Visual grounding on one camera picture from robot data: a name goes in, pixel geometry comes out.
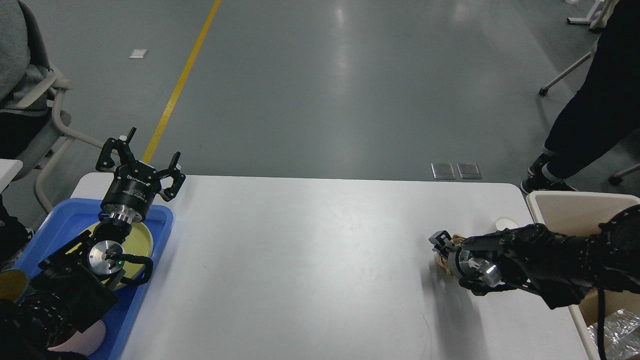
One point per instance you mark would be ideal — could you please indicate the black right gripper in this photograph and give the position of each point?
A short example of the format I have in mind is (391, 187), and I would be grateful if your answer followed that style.
(457, 258)

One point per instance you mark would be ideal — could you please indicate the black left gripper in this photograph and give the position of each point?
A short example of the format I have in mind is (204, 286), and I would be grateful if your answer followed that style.
(130, 188)

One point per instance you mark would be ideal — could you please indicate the brown paper ball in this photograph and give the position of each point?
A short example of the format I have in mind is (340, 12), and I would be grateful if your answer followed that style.
(442, 262)

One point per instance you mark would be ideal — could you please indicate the yellow plate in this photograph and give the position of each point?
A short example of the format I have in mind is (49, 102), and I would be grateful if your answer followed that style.
(139, 243)

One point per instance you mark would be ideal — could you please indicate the white paper cup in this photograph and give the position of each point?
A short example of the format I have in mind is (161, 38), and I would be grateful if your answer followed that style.
(506, 223)

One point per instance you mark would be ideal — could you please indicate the pink mug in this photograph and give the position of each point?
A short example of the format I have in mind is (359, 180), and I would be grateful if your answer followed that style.
(85, 343)

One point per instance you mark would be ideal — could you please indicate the brown paper bag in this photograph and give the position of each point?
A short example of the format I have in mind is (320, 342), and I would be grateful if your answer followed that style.
(613, 301)

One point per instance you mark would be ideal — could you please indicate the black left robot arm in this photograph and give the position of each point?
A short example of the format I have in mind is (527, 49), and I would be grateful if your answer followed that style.
(75, 286)

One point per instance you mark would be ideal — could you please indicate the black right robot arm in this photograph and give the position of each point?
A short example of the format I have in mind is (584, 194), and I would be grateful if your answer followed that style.
(559, 268)

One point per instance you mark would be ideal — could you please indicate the metal floor socket plates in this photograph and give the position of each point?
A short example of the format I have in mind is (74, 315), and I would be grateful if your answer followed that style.
(459, 170)

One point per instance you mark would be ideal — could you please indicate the blue plastic tray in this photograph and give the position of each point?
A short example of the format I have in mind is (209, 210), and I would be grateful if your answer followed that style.
(68, 219)

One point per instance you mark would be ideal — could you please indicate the grey chair at left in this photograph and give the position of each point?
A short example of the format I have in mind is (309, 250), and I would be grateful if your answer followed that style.
(54, 138)

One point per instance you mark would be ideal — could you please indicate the beige plastic bin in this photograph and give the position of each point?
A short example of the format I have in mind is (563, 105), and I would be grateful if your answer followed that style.
(577, 213)

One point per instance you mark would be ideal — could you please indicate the person in grey sweater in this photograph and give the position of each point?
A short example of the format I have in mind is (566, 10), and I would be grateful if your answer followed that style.
(18, 77)

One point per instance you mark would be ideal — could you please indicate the blue mug yellow inside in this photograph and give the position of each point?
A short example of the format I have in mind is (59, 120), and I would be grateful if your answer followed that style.
(14, 284)

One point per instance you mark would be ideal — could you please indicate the person in dark clothes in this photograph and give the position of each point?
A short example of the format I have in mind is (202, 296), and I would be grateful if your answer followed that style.
(603, 111)

